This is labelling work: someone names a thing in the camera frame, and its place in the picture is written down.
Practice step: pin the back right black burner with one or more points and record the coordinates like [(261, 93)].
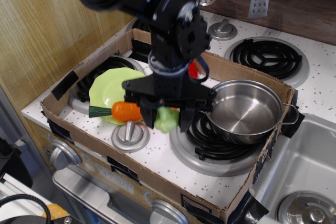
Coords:
[(273, 56)]

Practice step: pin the green toy broccoli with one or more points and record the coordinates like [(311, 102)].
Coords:
[(166, 119)]

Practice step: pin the silver pot lid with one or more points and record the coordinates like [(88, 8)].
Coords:
[(306, 207)]

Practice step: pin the hanging silver slotted spatula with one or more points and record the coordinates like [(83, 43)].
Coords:
[(258, 9)]

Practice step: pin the orange yellow object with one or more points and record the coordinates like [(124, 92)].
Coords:
[(56, 211)]

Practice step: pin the black burner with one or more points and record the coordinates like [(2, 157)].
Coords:
[(137, 24), (273, 56), (79, 94), (202, 150)]

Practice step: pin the right silver oven knob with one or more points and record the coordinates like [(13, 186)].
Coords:
[(165, 213)]

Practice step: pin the light green plastic plate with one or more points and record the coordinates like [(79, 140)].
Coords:
[(107, 88)]

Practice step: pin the left silver oven knob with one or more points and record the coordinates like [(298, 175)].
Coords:
[(63, 155)]

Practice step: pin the back left black burner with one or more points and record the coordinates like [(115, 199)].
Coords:
[(137, 24)]

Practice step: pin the front right black burner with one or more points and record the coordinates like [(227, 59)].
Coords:
[(202, 150)]

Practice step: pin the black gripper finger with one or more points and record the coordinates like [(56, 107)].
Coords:
[(186, 117), (149, 113)]

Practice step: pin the back silver stove knob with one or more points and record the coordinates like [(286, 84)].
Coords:
[(223, 30)]

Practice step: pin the front left black burner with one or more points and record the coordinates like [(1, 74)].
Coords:
[(79, 94)]

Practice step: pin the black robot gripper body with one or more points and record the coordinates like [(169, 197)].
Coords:
[(155, 91)]

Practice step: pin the brown cardboard fence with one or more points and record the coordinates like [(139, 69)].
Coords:
[(154, 171)]

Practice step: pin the orange toy carrot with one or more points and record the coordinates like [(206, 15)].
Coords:
[(120, 112)]

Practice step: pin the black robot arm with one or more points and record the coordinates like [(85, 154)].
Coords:
[(178, 36)]

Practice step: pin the silver oven door handle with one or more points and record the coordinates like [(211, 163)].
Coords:
[(90, 196)]

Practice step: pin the silver oven knob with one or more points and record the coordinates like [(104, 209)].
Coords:
[(63, 155), (165, 213)]

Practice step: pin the silver toy sink basin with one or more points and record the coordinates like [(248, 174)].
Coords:
[(304, 162)]

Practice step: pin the red toy strawberry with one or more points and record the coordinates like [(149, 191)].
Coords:
[(192, 71)]

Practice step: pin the stainless steel pan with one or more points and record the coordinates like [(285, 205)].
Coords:
[(246, 112)]

